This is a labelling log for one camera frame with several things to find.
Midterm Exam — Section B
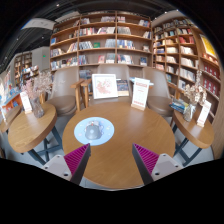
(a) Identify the round light blue mouse pad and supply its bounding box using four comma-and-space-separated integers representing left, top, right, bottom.
73, 116, 115, 147

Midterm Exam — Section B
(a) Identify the stack of books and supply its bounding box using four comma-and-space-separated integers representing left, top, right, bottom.
168, 98, 189, 114

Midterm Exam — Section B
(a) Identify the dark cover book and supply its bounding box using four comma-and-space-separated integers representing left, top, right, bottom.
116, 79, 130, 98

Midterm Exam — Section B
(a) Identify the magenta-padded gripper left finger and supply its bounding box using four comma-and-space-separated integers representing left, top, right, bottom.
42, 143, 92, 186

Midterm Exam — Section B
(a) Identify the glass vase with dried flowers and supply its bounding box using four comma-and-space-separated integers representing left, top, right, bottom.
21, 70, 54, 119
182, 69, 208, 123

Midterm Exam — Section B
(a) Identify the distant wooden bookshelf unit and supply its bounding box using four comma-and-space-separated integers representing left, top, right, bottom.
13, 51, 39, 83

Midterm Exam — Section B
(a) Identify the white framed flower picture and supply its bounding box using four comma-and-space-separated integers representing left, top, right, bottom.
91, 73, 119, 100

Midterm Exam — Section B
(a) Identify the wide wooden bookshelf unit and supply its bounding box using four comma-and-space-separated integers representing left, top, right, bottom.
49, 11, 154, 73

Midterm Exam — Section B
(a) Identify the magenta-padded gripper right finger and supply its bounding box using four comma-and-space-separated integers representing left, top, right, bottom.
131, 143, 184, 186

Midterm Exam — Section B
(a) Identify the grey chair with wooden arms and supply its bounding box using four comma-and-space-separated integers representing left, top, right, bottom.
46, 66, 85, 117
142, 66, 175, 118
80, 63, 134, 107

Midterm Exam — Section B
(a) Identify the grey computer mouse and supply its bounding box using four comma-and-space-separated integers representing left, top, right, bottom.
83, 120, 105, 141

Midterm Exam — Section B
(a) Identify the white hanging ceiling panel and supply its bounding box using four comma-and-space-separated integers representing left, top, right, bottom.
23, 18, 56, 31

